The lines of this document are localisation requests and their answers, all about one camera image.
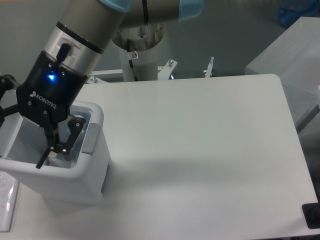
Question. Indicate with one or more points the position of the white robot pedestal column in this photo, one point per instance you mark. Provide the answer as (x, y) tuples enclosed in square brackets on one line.
[(138, 51)]

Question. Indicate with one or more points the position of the blue bag in background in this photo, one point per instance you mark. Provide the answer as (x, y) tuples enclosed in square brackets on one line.
[(291, 10)]

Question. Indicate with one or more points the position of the white metal base frame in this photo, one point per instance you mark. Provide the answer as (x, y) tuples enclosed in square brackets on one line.
[(165, 72)]

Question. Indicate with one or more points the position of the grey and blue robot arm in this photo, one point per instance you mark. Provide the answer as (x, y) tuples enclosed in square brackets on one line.
[(69, 56)]

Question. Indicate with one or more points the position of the white trash can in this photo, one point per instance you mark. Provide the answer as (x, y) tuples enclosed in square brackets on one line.
[(82, 183)]

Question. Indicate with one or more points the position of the white trash can lid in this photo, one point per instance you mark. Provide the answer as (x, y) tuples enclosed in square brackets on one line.
[(11, 125)]

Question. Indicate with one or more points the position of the paper sheet in plastic sleeve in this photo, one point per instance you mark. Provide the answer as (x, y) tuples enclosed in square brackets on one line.
[(8, 194)]

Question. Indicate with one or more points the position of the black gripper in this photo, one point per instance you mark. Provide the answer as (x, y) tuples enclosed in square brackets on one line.
[(50, 92)]

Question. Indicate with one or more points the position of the black clamp at table edge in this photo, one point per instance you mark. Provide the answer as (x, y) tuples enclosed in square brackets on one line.
[(311, 213)]

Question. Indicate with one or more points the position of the white plastic wrapper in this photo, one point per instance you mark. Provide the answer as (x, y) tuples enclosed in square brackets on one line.
[(61, 160)]

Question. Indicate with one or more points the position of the crushed clear plastic bottle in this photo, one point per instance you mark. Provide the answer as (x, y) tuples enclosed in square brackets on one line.
[(80, 140)]

